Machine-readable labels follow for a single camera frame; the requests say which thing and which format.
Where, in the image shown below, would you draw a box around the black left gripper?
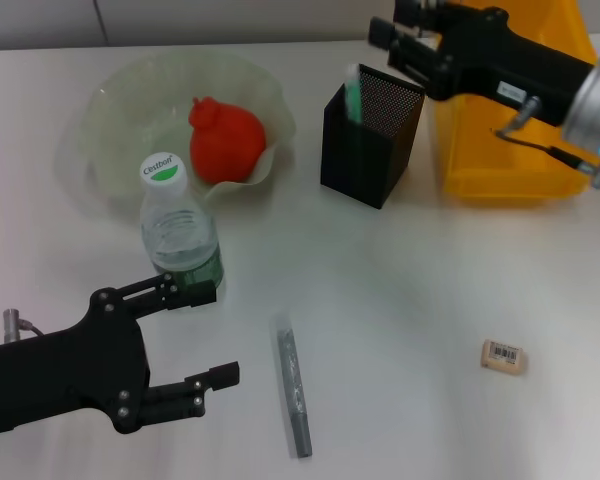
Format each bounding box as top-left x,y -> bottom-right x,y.
0,272 -> 218,437

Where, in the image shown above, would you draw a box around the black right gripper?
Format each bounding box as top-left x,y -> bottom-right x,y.
368,0 -> 597,127

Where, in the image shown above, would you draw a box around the clear green-label water bottle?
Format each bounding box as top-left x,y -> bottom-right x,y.
139,152 -> 225,291

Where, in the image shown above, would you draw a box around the grey pen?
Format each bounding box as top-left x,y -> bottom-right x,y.
272,312 -> 314,459

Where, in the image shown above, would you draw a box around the green pen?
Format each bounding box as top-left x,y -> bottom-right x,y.
344,63 -> 366,126

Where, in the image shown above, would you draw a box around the red pomegranate toy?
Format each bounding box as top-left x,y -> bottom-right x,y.
188,96 -> 267,184

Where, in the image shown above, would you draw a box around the beige eraser with barcode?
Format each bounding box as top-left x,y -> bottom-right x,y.
481,338 -> 530,374

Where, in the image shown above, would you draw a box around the black mesh pen holder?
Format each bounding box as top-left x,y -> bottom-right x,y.
319,63 -> 427,210

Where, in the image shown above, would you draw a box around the pale green glass fruit plate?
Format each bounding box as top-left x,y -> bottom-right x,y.
54,49 -> 299,217

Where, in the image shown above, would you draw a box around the silver right wrist connector plug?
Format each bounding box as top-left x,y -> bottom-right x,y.
497,95 -> 542,139

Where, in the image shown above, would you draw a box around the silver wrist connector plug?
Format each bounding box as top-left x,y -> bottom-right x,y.
497,95 -> 542,139
2,308 -> 22,344

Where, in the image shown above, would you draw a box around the yellow plastic bin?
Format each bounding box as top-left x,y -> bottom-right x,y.
428,0 -> 600,207

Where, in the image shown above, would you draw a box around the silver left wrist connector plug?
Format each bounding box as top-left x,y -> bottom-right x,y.
2,308 -> 22,344

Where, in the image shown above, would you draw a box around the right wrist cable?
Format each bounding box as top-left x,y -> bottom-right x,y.
489,127 -> 599,174

